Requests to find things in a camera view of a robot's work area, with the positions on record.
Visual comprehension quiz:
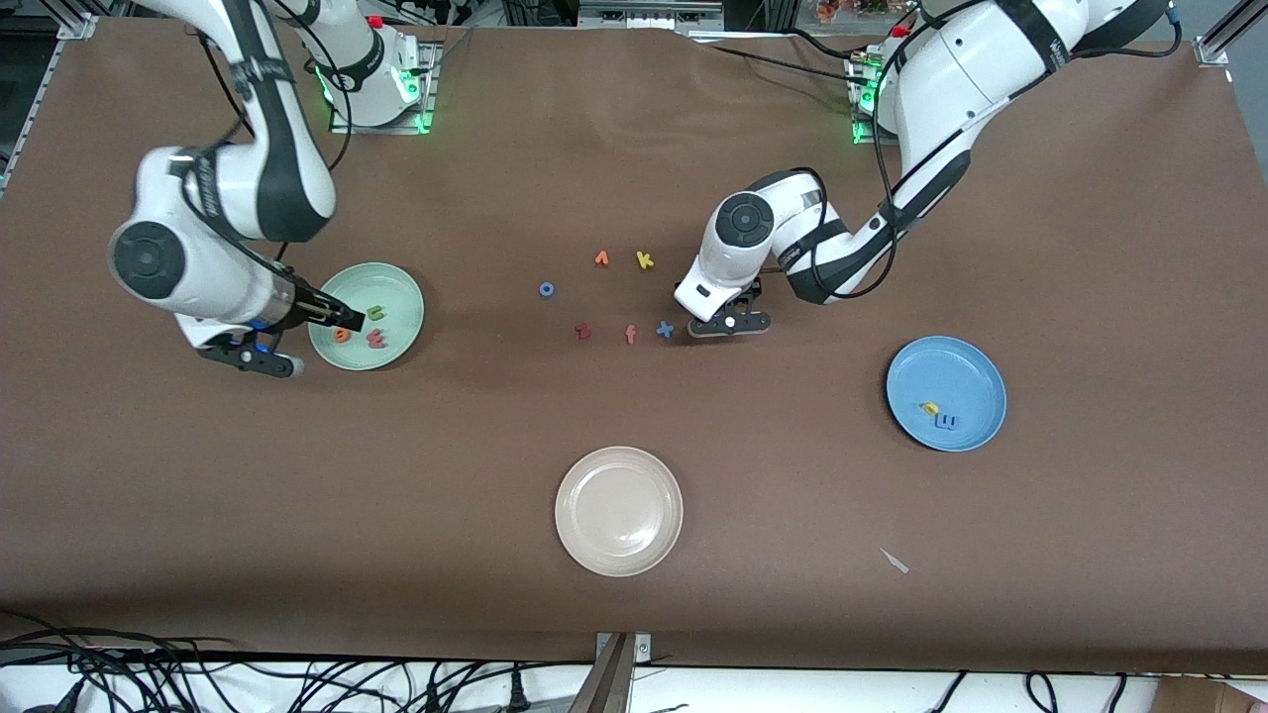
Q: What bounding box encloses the pale green plate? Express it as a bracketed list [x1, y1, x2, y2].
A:
[308, 262, 425, 372]

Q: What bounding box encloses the blue plate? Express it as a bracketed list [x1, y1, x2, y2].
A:
[886, 336, 1008, 454]

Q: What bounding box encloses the beige plate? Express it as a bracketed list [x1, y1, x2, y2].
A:
[555, 446, 685, 578]

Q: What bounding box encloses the aluminium corner extrusion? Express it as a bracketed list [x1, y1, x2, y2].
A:
[40, 0, 100, 41]
[1194, 0, 1268, 65]

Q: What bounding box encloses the cardboard box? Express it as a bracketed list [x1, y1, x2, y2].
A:
[1154, 676, 1268, 713]

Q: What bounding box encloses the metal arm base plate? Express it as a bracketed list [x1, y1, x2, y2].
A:
[330, 45, 442, 135]
[847, 50, 902, 148]

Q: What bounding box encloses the black table cable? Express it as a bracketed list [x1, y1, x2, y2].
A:
[679, 28, 873, 85]

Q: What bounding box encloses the aluminium frame profile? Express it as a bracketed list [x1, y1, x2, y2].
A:
[568, 632, 653, 713]

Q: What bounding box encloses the black floor cable tangle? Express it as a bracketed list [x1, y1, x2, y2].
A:
[0, 609, 595, 713]

